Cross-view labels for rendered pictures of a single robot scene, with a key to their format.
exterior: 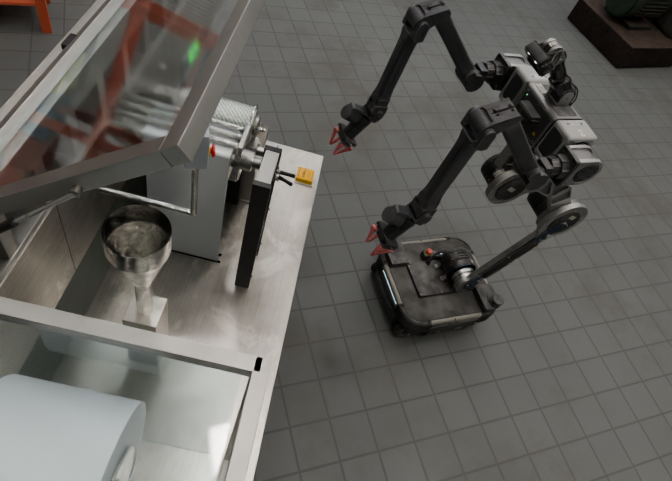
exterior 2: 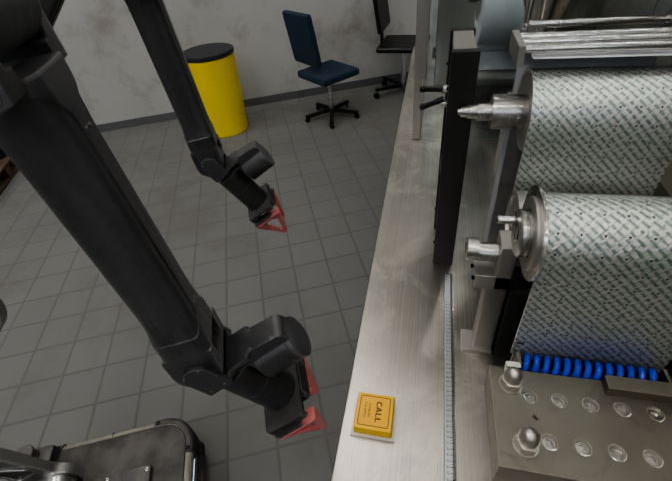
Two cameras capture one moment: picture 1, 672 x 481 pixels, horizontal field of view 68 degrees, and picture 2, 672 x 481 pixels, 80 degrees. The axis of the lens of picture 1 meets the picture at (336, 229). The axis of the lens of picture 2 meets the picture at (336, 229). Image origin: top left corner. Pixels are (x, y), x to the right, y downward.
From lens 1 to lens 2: 1.99 m
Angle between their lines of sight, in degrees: 87
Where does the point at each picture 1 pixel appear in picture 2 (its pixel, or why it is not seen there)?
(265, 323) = (406, 201)
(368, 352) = (248, 427)
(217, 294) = (466, 216)
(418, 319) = (172, 427)
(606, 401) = not seen: outside the picture
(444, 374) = (158, 406)
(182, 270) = not seen: hidden behind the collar
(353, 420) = not seen: hidden behind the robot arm
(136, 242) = (559, 8)
